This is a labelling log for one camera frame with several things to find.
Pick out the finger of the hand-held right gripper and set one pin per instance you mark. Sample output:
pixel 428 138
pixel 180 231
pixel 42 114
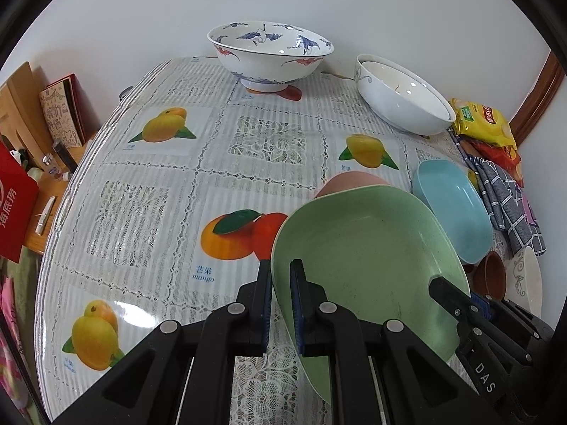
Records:
pixel 449 294
pixel 483 306

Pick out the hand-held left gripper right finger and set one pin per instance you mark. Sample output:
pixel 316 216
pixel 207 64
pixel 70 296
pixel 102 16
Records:
pixel 297 314

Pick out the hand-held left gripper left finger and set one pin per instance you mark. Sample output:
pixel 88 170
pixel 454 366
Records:
pixel 267 314

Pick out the brown clay saucer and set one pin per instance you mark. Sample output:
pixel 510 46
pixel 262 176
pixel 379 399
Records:
pixel 471 276
pixel 494 274

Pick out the small white scroll-print bowl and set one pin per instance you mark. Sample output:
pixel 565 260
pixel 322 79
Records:
pixel 527 279

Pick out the green plate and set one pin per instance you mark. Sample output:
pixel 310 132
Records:
pixel 376 248

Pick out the blue plate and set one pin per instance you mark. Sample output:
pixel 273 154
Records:
pixel 452 203

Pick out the grey checked cloth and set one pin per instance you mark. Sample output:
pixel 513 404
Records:
pixel 505 195

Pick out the pink plate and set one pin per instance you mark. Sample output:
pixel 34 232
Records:
pixel 350 181

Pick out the red snack packet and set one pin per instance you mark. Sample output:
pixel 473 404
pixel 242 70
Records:
pixel 500 157

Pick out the yellow snack packet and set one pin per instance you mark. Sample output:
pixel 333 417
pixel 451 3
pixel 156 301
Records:
pixel 483 121

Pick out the large white scroll-print bowl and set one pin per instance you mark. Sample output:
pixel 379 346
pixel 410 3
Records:
pixel 398 110

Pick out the plain white bowl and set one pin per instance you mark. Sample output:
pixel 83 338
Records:
pixel 398 79

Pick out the wooden side table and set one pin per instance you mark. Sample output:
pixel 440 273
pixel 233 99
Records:
pixel 53 212

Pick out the white tube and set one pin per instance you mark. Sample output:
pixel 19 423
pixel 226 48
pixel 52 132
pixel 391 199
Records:
pixel 45 214

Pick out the blue crane-print porcelain bowl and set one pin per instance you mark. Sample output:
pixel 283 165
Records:
pixel 265 62

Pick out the black cylindrical item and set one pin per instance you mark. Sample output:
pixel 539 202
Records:
pixel 65 156

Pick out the pink floral cloth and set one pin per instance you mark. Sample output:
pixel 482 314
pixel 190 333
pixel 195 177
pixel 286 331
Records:
pixel 11 341

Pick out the red paper bag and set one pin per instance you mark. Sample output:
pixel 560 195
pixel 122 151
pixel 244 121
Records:
pixel 15 212

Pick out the patterned brown notebook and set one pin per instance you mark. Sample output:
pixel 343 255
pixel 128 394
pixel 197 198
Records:
pixel 62 115

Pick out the red book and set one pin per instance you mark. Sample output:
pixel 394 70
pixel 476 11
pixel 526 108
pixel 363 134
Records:
pixel 77 93

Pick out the brown paper bag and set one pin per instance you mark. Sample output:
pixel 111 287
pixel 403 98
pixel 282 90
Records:
pixel 22 102

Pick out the brown wooden door frame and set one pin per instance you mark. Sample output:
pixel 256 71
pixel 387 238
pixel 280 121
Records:
pixel 540 97

